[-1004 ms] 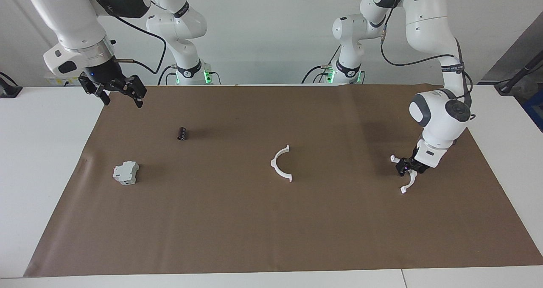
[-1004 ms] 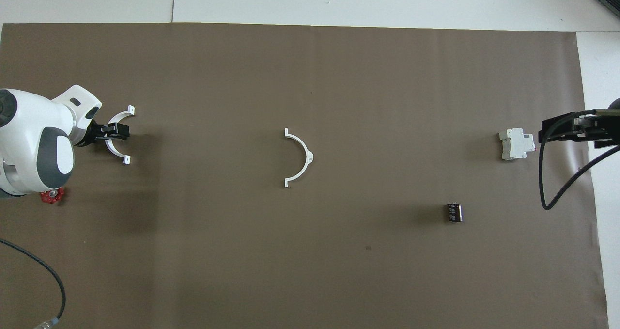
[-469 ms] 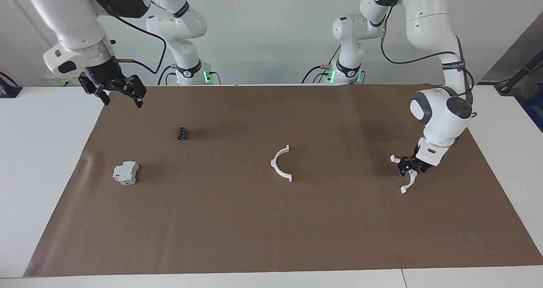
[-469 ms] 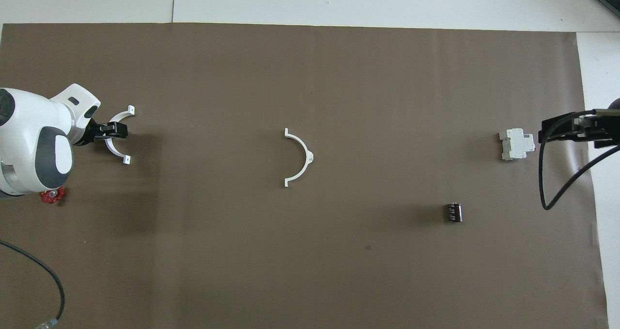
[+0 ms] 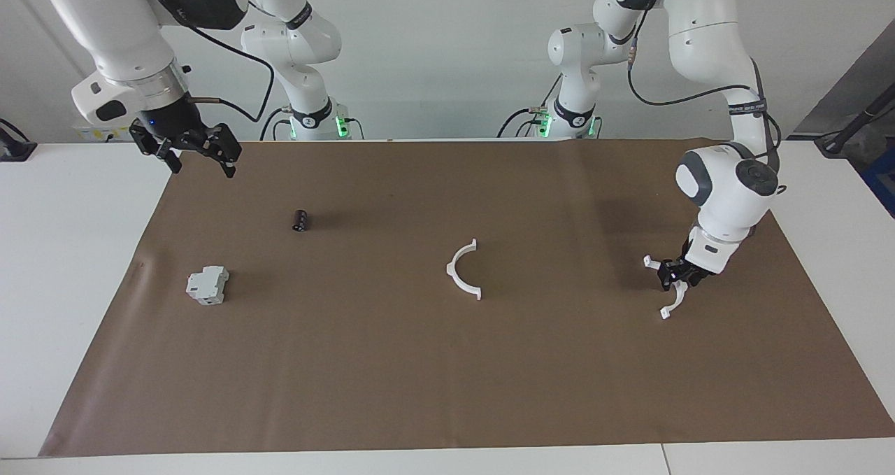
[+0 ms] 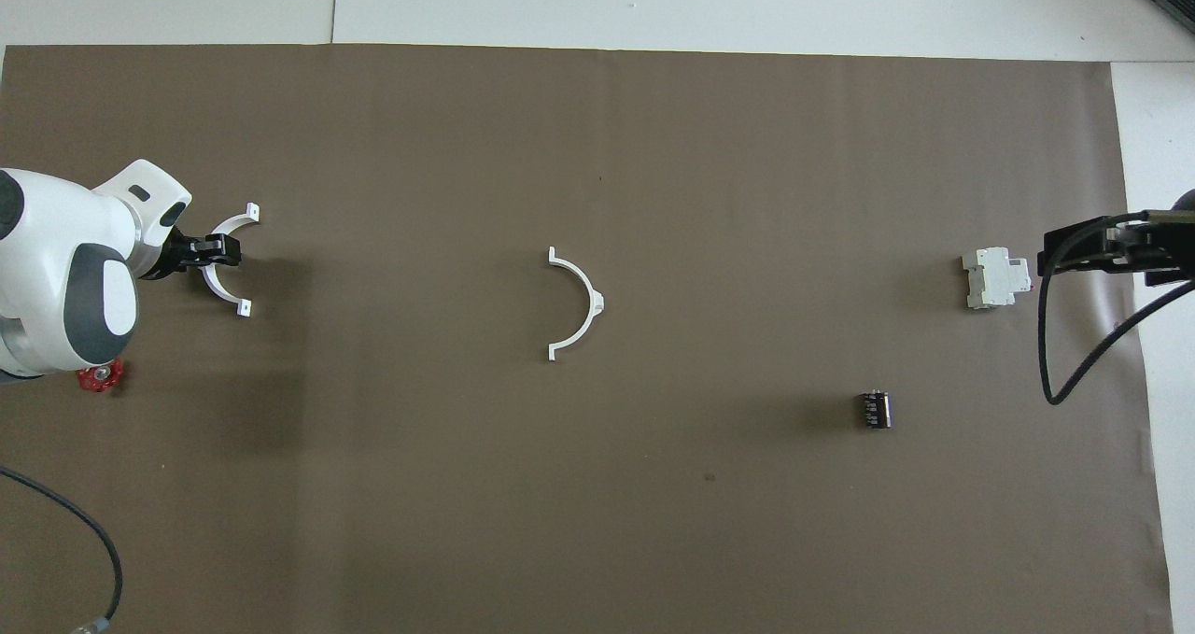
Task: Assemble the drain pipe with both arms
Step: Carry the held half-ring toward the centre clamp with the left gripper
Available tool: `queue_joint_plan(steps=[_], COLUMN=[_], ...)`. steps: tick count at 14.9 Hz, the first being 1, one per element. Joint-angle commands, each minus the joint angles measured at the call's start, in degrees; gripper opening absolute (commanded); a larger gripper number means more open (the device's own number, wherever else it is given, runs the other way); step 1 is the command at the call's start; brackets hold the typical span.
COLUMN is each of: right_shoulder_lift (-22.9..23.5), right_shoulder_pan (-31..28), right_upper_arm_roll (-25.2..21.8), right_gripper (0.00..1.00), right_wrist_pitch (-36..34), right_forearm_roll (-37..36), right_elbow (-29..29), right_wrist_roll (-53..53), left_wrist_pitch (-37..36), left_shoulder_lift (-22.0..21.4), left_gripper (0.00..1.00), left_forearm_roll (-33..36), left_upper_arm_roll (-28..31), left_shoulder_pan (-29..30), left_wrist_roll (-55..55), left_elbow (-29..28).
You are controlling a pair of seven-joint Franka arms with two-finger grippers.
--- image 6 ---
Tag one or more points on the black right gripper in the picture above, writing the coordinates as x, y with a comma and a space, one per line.
1167, 256

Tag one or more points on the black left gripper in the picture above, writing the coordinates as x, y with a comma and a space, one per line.
173, 256

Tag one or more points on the white half pipe clamp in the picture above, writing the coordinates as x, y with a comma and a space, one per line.
221, 296
590, 303

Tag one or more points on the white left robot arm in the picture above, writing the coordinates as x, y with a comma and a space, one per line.
56, 242

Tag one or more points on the white circuit breaker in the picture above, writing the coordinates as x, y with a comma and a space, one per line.
994, 279

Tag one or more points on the red handwheel brass valve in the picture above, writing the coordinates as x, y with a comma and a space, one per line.
101, 379

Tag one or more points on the black cylindrical capacitor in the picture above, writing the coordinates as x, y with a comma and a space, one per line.
875, 410

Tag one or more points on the brown paper mat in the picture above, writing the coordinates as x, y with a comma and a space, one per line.
560, 148

